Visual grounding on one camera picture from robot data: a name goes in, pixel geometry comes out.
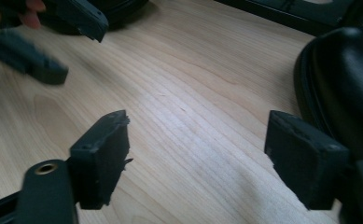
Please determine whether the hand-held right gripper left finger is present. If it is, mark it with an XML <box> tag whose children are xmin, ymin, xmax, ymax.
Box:
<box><xmin>67</xmin><ymin>109</ymin><xmax>134</xmax><ymax>210</ymax></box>

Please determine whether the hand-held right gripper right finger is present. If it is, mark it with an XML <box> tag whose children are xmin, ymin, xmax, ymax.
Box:
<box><xmin>264</xmin><ymin>109</ymin><xmax>352</xmax><ymax>211</ymax></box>

